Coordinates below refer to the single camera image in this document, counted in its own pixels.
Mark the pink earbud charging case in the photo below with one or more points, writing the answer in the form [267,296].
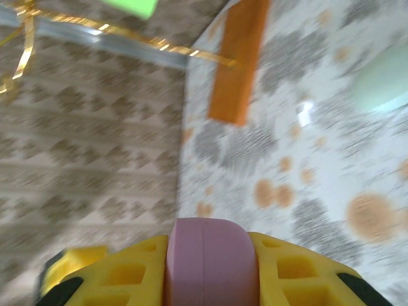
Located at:
[210,261]

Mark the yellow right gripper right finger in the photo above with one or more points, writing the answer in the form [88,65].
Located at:
[303,280]

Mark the mint green earbud charging case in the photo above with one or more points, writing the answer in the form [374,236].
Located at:
[382,79]

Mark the green wine glass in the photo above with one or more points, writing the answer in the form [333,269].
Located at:
[134,8]

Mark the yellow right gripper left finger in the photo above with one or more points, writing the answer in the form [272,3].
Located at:
[127,274]

